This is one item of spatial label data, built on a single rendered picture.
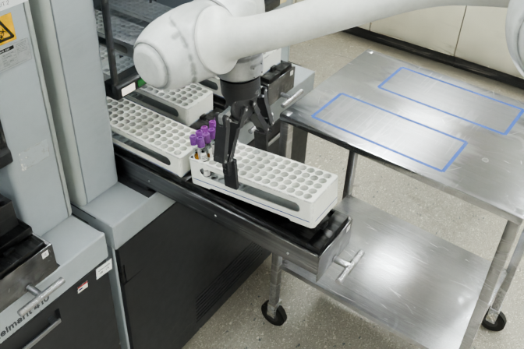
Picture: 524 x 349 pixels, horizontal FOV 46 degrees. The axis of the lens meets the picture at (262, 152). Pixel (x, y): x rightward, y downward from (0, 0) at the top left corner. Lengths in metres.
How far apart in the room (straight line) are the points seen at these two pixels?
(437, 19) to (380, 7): 2.63
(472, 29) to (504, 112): 1.82
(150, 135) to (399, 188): 1.50
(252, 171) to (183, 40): 0.40
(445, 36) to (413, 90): 1.87
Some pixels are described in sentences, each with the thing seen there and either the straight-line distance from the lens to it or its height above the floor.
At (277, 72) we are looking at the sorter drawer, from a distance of 1.68.
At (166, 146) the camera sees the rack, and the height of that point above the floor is 0.86.
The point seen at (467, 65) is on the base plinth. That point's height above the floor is 0.03.
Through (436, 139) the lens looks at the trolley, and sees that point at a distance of 1.50.
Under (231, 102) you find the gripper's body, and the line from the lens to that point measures 1.12.
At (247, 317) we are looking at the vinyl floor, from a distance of 2.08.
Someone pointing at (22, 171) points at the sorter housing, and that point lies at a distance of 1.22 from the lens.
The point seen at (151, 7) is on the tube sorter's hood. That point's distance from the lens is 1.30.
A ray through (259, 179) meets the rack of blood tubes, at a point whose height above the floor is 0.89.
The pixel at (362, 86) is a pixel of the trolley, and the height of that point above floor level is 0.82.
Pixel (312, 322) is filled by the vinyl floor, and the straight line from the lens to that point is 2.09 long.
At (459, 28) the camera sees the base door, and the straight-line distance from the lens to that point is 3.48.
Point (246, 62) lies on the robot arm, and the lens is 1.08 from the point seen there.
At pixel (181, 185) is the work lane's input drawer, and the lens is 1.31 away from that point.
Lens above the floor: 1.65
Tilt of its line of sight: 37 degrees down
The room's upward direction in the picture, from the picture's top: 3 degrees clockwise
